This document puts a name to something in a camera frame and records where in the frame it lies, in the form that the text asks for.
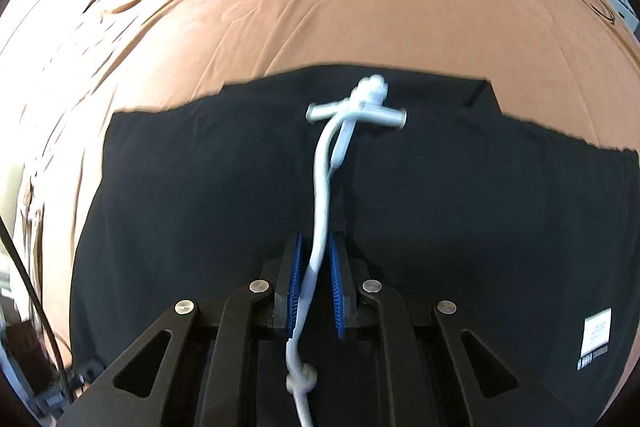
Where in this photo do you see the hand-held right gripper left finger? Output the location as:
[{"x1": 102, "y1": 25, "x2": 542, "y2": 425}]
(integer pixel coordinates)
[{"x1": 60, "y1": 232, "x2": 306, "y2": 427}]

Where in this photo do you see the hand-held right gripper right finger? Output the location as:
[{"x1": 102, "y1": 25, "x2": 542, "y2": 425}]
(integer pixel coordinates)
[{"x1": 327, "y1": 231, "x2": 566, "y2": 427}]

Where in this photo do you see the white knotted cord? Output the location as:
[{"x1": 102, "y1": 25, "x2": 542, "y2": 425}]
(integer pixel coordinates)
[{"x1": 285, "y1": 76, "x2": 407, "y2": 427}]

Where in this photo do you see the black long-sleeve shirt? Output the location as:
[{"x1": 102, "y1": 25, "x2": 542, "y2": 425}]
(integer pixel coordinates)
[{"x1": 70, "y1": 63, "x2": 640, "y2": 427}]

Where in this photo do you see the brown bed sheet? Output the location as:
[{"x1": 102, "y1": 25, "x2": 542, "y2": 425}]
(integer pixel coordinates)
[{"x1": 0, "y1": 0, "x2": 640, "y2": 358}]

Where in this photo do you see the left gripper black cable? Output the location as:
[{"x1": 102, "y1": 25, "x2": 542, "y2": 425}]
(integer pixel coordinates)
[{"x1": 0, "y1": 219, "x2": 73, "y2": 388}]

